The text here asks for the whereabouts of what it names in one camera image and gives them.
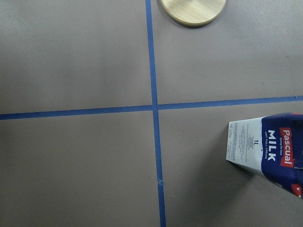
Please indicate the blue white milk carton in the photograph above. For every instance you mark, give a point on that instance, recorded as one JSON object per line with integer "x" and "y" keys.
{"x": 271, "y": 146}

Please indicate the yellow wooden stand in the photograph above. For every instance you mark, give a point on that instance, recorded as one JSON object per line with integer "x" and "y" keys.
{"x": 193, "y": 13}

